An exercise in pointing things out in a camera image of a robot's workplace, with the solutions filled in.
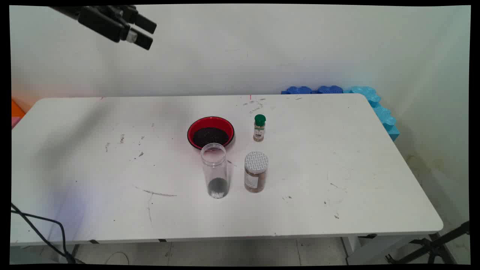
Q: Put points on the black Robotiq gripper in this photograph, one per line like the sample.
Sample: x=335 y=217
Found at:
x=71 y=10

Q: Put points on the clear plastic jar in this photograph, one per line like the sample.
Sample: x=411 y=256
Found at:
x=214 y=168

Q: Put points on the small black seed pile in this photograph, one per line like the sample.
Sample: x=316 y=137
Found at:
x=218 y=187

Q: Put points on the red and black bowl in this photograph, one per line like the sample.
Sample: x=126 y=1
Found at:
x=198 y=127

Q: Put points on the orange block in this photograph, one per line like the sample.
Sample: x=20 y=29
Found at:
x=16 y=108

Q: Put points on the large black seed pile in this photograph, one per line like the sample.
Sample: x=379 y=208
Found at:
x=210 y=135

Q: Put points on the pink block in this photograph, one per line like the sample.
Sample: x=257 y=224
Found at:
x=15 y=122

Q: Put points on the small green-capped spice bottle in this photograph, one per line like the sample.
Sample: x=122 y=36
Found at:
x=258 y=131

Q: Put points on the dark blue foam piece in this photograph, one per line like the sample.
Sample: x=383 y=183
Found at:
x=330 y=89
x=298 y=90

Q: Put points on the white-lidded brown spice jar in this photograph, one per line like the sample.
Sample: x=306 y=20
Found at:
x=255 y=180

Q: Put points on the light blue foam mat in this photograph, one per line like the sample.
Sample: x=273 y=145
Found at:
x=375 y=99

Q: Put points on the white table leg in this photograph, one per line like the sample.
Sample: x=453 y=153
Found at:
x=375 y=249

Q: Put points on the black tripod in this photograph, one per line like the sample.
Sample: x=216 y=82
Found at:
x=435 y=247

